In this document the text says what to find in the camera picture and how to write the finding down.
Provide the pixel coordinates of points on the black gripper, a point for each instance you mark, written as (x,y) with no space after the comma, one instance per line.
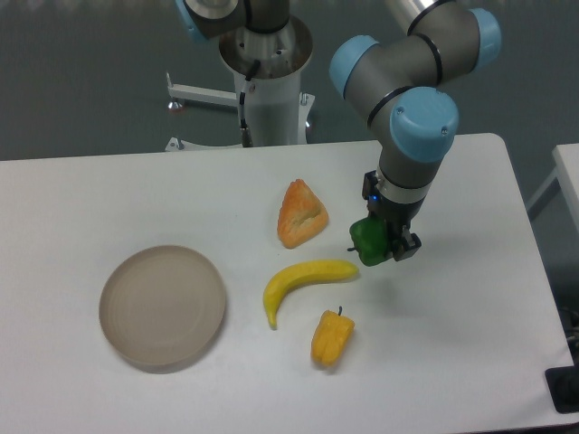
(397,206)

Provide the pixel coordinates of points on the green bell pepper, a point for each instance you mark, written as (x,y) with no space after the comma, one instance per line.
(370,240)

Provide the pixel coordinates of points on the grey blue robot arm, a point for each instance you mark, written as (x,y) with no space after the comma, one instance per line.
(394,89)

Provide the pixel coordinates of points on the yellow bell pepper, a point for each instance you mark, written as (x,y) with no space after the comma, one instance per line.
(330,337)

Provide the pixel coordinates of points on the orange triangular bread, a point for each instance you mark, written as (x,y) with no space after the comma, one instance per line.
(302,215)

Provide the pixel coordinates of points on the yellow banana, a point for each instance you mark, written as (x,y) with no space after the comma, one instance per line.
(302,274)

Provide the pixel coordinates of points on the white side table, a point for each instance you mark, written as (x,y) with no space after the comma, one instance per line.
(562,179)

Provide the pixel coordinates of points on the black clamp at table edge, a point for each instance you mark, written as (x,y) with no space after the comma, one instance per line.
(563,387)

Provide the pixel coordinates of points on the beige round plate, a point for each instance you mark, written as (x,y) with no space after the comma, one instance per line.
(162,308)

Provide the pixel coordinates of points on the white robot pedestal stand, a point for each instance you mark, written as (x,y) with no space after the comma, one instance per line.
(266,67)

